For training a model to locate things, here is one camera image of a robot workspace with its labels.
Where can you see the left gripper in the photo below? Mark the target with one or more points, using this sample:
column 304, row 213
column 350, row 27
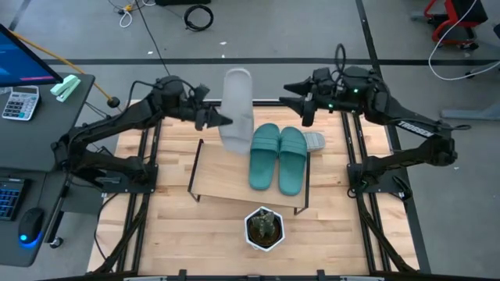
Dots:
column 193, row 103

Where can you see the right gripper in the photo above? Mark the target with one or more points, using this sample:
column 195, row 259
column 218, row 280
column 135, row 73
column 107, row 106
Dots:
column 326, row 93

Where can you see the grey rubber slide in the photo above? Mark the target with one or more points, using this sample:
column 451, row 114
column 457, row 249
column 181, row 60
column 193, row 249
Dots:
column 316, row 141
column 238, row 97

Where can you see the green rubber slide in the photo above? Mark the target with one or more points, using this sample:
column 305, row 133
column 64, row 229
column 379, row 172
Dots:
column 293, row 164
column 263, row 160

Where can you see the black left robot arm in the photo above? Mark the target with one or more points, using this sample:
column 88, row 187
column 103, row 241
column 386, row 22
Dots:
column 117, row 119

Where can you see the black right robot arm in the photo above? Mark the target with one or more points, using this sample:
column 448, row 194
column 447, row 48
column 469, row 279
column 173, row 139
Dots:
column 414, row 129

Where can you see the small green cactus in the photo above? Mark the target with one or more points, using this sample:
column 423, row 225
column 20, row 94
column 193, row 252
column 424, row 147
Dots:
column 263, row 222

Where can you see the black floor box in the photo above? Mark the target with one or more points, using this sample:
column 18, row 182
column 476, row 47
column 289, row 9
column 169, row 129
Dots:
column 183, row 2

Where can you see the white hexagonal plant pot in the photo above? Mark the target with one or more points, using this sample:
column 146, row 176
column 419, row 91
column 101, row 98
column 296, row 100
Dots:
column 250, row 234

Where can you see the mint green stapler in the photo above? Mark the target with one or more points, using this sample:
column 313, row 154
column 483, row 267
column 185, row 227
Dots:
column 64, row 87

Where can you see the grey desk foot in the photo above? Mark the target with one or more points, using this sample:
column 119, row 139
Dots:
column 468, row 114

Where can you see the red and black chair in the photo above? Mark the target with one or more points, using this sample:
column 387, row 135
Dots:
column 457, row 15

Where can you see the black desk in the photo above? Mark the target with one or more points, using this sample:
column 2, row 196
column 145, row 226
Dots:
column 39, row 136

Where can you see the grey desk calculator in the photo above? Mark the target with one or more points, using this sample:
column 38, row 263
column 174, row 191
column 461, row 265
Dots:
column 19, row 102

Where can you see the computer monitor with blue screen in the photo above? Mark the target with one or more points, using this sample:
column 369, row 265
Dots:
column 19, row 62

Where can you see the black computer mouse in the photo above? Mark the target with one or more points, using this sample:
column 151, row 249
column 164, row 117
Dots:
column 31, row 224

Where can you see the black keyboard with blue backlight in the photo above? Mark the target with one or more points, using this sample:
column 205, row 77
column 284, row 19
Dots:
column 9, row 199

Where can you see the black aluminium table frame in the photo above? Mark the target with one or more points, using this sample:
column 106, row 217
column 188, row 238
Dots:
column 265, row 104

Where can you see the wooden shelf with black frame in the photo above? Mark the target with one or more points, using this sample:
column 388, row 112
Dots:
column 218, row 175

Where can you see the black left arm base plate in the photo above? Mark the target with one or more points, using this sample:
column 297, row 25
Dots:
column 148, row 187

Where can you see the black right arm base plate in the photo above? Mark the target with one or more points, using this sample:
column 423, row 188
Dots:
column 386, row 183

